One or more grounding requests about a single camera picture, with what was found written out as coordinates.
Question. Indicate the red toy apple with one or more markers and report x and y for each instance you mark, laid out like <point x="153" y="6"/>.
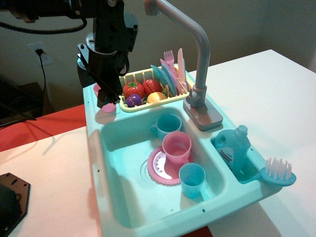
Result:
<point x="151" y="86"/>

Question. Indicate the pink toy fork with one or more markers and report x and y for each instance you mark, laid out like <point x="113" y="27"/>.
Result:
<point x="169" y="59"/>

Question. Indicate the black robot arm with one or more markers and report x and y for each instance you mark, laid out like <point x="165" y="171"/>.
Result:
<point x="113" y="28"/>

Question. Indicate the blue toy soap bottle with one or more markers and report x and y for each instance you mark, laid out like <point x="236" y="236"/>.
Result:
<point x="232" y="145"/>

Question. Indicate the purple toy eggplant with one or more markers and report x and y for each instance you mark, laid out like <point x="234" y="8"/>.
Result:
<point x="134" y="100"/>

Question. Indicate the teal toy sink unit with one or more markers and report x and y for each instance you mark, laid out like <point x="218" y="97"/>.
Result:
<point x="125" y="154"/>

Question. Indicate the blue mug in sink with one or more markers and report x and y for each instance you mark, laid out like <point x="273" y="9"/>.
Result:
<point x="165" y="124"/>

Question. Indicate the orange toy fruit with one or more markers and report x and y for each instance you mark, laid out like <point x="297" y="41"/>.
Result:
<point x="155" y="97"/>

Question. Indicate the blue dish brush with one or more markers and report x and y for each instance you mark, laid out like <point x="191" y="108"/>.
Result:
<point x="275" y="172"/>

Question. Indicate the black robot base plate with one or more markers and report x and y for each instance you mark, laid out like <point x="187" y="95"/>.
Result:
<point x="14" y="202"/>

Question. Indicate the grey pink toy faucet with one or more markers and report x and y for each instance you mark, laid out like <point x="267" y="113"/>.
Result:
<point x="203" y="114"/>

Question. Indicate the pink mug in sink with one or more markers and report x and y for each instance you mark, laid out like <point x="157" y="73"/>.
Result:
<point x="177" y="147"/>

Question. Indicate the red toy tomato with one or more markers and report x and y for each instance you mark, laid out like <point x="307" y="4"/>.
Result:
<point x="133" y="88"/>

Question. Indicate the blue tumbler cup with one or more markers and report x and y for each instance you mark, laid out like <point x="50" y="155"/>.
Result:
<point x="192" y="177"/>

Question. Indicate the blue toy plate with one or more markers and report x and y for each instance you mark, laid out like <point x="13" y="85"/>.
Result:
<point x="164" y="79"/>

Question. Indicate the white wall outlet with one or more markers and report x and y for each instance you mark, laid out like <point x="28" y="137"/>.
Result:
<point x="40" y="53"/>

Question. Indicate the pink toy plate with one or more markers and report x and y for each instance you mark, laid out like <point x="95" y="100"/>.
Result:
<point x="161" y="170"/>

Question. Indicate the yellow dish rack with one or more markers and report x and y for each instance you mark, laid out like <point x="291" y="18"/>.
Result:
<point x="140" y="77"/>

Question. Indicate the pink toy knife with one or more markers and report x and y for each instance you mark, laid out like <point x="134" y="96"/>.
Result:
<point x="181" y="69"/>

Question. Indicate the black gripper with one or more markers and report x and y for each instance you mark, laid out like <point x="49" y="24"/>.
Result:
<point x="105" y="69"/>

